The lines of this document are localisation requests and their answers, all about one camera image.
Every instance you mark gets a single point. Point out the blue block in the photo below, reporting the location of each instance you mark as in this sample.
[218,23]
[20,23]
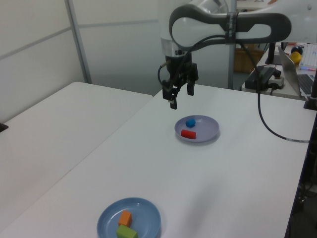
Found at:
[190,122]

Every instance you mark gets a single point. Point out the orange block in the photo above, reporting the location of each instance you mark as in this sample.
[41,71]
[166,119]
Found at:
[125,218]

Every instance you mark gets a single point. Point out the white keyboard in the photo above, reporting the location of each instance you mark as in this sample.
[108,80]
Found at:
[309,55]

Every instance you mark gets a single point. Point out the dark blue ball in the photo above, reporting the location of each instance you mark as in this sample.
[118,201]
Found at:
[297,49]

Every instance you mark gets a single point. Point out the grey emergency stop button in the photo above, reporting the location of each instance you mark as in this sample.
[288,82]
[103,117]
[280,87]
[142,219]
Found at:
[276,80]

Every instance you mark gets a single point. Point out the black camera pole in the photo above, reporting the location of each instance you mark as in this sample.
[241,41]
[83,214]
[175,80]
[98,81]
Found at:
[312,99]

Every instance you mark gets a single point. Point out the silver laptop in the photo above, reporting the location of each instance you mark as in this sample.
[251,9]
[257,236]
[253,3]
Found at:
[288,72]

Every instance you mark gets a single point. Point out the blue plate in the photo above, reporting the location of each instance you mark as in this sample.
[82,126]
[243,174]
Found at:
[146,218]

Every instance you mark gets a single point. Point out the green block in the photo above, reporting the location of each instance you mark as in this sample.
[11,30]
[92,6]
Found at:
[126,232]

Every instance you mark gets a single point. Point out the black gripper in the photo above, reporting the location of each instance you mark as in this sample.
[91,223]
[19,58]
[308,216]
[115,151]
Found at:
[172,62]

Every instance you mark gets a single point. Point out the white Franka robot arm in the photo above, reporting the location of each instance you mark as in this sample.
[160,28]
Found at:
[198,27]

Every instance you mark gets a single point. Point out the black monitor stand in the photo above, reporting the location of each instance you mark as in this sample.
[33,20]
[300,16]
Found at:
[272,53]

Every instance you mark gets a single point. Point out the black control box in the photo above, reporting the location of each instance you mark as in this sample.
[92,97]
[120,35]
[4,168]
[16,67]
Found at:
[260,77]

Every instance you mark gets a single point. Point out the purple plate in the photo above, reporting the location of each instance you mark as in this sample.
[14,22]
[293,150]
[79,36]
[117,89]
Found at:
[208,129]

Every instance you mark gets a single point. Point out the grey partition post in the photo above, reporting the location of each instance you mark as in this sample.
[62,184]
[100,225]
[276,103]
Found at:
[79,42]
[231,67]

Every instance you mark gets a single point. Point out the black clamp base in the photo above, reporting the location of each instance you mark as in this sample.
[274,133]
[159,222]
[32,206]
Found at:
[3,127]

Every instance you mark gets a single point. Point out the red cylinder block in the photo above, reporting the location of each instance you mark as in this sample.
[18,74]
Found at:
[188,134]

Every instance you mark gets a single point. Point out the yellow ball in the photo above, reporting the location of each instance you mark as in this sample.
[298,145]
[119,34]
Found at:
[296,59]

